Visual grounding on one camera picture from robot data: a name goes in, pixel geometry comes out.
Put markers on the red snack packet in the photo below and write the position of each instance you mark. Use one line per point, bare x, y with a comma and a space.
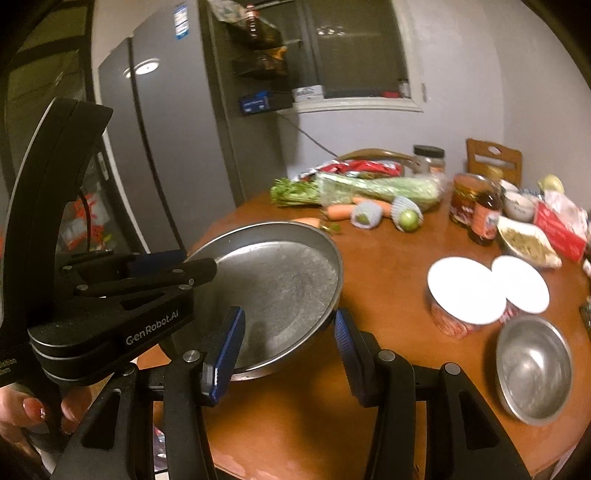
364, 167

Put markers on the glass door cabinet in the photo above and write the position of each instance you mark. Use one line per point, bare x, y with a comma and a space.
97, 221

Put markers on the white bowl blue print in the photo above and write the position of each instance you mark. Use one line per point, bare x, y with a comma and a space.
519, 207

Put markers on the brown sauce bottle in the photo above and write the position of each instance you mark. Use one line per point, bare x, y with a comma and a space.
485, 221

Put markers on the blue box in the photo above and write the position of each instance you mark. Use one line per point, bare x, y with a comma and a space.
255, 102

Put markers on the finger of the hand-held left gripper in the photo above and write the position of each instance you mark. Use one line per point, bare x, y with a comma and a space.
157, 261
203, 272

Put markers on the pale yellow round object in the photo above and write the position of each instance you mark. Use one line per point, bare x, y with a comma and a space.
551, 183

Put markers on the white paper noodle bowl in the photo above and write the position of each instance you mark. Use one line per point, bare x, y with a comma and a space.
461, 290
521, 281

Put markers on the plastic jar black lid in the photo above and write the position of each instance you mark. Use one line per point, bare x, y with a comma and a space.
429, 161

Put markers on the steel bowl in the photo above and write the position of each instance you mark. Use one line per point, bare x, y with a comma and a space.
531, 369

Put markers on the black fridge side rack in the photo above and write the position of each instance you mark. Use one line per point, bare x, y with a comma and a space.
258, 60

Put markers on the red tissue box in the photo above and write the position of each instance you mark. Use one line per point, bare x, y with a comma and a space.
558, 228

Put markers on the white dish of pickled greens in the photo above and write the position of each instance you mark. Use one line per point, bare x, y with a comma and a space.
526, 242

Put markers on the small white jar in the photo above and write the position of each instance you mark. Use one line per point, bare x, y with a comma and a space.
404, 87

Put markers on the crumpled white tissue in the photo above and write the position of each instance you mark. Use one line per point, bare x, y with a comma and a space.
561, 201

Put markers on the curved wooden chair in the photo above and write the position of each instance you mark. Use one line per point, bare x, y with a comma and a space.
378, 154

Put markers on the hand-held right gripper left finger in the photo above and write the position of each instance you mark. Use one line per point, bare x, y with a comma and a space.
226, 350

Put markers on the green fruit in foam net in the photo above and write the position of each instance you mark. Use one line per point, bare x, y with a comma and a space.
408, 219

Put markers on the bagged celery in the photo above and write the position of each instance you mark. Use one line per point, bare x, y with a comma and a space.
369, 189

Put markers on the person's left hand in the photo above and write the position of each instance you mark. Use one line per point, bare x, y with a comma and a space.
27, 410

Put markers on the grey refrigerator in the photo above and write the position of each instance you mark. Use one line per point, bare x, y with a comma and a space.
184, 138

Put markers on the fruit in white foam net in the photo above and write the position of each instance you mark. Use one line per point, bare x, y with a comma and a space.
367, 214

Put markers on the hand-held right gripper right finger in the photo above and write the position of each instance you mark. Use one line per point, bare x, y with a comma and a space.
346, 350

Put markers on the shallow steel plate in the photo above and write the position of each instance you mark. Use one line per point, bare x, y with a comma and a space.
277, 286

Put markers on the glass jar red label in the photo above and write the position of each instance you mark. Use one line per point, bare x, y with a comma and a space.
464, 203

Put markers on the white box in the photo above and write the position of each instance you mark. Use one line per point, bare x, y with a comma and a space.
307, 93

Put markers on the window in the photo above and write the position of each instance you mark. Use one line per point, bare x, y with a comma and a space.
351, 46

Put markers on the bottle with red cap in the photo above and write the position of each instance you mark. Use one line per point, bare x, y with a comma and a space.
252, 23

